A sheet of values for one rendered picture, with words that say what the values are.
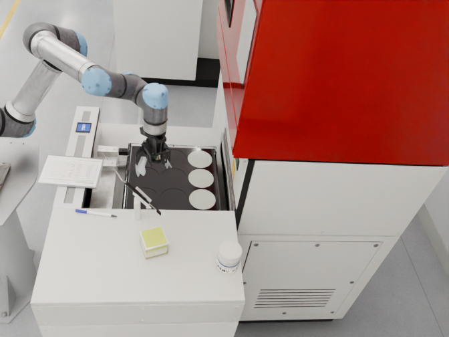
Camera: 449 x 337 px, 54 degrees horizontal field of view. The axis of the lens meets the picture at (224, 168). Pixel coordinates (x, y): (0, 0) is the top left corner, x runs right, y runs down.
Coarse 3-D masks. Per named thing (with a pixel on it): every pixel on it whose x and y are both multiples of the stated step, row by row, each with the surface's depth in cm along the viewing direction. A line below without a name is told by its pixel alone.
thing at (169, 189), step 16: (176, 160) 180; (144, 176) 172; (160, 176) 173; (176, 176) 174; (128, 192) 165; (144, 192) 167; (160, 192) 168; (176, 192) 169; (128, 208) 160; (144, 208) 161; (160, 208) 162; (176, 208) 163; (192, 208) 164
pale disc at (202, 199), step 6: (192, 192) 170; (198, 192) 170; (204, 192) 170; (210, 192) 171; (192, 198) 168; (198, 198) 168; (204, 198) 168; (210, 198) 169; (192, 204) 166; (198, 204) 166; (204, 204) 166; (210, 204) 167
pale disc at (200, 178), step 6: (192, 174) 176; (198, 174) 177; (204, 174) 177; (210, 174) 177; (192, 180) 174; (198, 180) 174; (204, 180) 175; (210, 180) 175; (198, 186) 172; (204, 186) 173
